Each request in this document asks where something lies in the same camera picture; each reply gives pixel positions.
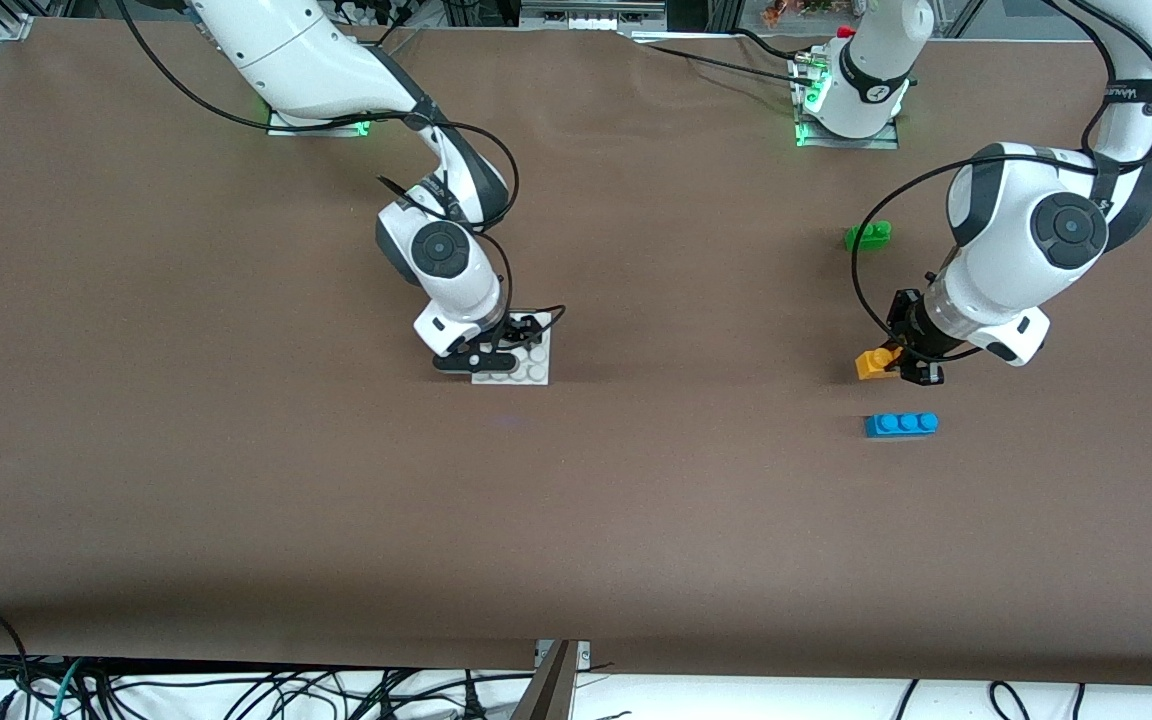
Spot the white studded base plate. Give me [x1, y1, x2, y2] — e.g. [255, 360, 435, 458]
[469, 318, 554, 387]

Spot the yellow two-stud block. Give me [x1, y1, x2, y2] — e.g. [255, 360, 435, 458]
[855, 346, 904, 382]

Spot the blue three-stud block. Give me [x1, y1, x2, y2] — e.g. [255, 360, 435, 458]
[864, 411, 940, 440]

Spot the brown paper table cover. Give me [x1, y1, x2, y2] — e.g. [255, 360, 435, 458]
[0, 20, 1152, 691]

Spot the grey metal rack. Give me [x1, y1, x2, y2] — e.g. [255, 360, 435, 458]
[519, 0, 669, 33]

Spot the silver clamp plate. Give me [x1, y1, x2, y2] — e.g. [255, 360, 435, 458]
[534, 640, 592, 669]

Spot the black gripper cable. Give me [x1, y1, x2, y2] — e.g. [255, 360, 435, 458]
[851, 0, 1152, 361]
[116, 0, 567, 336]

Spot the short black base cable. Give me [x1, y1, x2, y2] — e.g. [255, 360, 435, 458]
[734, 26, 809, 63]

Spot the long black base cable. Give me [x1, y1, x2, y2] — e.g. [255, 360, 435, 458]
[631, 42, 817, 89]

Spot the grey metal post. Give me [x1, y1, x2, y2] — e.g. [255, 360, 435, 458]
[508, 640, 577, 720]

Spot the teal floor cable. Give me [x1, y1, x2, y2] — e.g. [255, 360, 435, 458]
[51, 658, 87, 720]

